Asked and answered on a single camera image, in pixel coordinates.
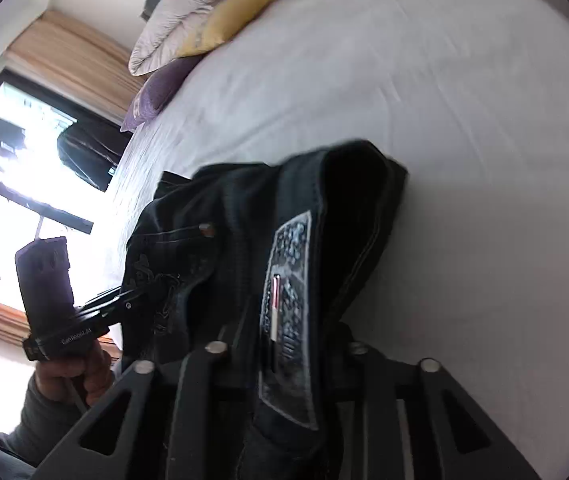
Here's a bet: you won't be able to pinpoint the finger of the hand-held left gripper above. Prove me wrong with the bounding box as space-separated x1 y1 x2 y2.
75 285 141 324

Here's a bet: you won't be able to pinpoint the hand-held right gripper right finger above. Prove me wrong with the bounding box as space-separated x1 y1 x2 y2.
334 342 540 480

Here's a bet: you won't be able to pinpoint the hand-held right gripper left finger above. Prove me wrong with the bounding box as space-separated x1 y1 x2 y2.
32 342 260 480

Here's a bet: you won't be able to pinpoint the black denim pants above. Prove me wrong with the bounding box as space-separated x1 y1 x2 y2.
122 139 409 480

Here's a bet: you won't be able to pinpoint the person's left forearm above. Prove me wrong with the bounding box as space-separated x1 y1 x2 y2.
0 375 90 470

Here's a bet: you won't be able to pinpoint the person's left hand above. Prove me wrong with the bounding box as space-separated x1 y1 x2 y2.
34 344 116 409

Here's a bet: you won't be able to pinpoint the window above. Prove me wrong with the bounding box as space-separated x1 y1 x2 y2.
0 70 121 301

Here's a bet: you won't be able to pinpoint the black jacket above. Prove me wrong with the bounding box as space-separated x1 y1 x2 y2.
57 119 133 192

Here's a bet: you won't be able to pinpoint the purple cushion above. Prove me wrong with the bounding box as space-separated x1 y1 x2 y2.
120 55 203 133

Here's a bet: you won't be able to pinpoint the folded white duvet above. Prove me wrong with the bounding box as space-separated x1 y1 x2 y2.
128 0 271 77

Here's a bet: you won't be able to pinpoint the bed with white sheet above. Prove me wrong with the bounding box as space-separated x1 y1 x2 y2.
104 0 569 461

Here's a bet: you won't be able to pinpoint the yellow cushion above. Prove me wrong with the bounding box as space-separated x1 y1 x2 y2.
177 0 291 59

